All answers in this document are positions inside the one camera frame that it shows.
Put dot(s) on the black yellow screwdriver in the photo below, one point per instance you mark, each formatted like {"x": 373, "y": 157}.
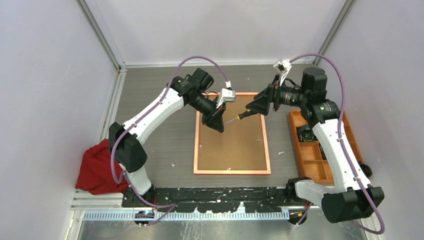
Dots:
{"x": 238, "y": 116}

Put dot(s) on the red picture frame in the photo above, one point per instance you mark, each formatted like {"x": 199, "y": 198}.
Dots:
{"x": 242, "y": 149}

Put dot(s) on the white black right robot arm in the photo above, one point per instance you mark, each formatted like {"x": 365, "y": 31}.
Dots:
{"x": 352, "y": 197}

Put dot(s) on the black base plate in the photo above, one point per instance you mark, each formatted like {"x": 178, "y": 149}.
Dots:
{"x": 263, "y": 199}

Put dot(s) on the red cloth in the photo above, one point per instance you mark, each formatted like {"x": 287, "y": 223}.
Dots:
{"x": 95, "y": 175}

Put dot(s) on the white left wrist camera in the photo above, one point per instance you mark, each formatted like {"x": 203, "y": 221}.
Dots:
{"x": 226, "y": 95}

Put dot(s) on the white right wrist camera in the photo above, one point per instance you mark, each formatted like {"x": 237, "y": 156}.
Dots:
{"x": 283, "y": 66}

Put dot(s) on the orange compartment tray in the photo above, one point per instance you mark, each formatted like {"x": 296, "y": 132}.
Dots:
{"x": 309, "y": 158}

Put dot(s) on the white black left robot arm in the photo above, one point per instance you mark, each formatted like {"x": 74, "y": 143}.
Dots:
{"x": 126, "y": 140}

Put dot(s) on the blue yellow rolled tie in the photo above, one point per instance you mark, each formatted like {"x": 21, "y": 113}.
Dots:
{"x": 305, "y": 134}

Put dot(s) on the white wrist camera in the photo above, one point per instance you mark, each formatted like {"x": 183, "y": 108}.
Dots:
{"x": 226, "y": 95}
{"x": 283, "y": 66}

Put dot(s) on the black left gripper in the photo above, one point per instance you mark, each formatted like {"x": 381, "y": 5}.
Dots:
{"x": 214, "y": 119}

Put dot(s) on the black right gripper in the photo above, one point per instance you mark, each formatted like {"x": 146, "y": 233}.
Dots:
{"x": 261, "y": 101}

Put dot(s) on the white slotted cable duct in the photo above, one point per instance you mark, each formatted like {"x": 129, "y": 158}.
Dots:
{"x": 134, "y": 215}

